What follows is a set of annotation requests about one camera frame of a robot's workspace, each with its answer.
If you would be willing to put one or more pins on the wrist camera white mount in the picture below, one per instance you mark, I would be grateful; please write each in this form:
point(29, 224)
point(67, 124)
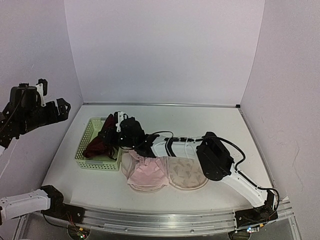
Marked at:
point(42, 89)
point(119, 116)

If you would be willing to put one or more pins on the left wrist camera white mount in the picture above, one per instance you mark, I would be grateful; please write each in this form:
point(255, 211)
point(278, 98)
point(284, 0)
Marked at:
point(42, 89)

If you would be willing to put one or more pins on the aluminium front rail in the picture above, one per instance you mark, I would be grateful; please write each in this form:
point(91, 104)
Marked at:
point(282, 225)

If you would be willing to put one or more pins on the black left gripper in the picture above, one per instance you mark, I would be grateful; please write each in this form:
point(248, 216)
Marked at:
point(63, 114)

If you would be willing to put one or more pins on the floral mesh laundry bag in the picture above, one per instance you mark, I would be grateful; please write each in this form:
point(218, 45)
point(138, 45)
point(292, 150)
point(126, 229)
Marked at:
point(184, 174)

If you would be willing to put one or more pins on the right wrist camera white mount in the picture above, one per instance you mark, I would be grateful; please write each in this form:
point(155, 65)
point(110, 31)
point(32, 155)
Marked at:
point(119, 116)

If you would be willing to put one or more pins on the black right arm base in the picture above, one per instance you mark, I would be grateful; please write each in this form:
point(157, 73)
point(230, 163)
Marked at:
point(257, 215)

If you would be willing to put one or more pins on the light pink bra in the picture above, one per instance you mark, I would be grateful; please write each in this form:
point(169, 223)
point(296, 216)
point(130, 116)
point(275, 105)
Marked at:
point(146, 171)

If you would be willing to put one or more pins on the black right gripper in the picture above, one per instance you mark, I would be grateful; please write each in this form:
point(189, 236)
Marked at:
point(112, 134)

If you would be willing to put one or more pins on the dark red bra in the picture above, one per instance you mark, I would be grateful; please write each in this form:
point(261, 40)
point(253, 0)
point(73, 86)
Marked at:
point(104, 143)

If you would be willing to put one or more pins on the green plastic basket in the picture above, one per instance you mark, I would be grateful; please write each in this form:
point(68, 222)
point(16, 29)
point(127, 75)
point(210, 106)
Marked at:
point(93, 126)

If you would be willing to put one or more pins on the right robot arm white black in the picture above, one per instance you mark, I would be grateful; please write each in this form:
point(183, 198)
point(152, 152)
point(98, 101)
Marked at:
point(219, 158)

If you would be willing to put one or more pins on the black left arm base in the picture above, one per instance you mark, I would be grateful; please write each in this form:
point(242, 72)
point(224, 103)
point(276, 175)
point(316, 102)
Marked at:
point(60, 210)

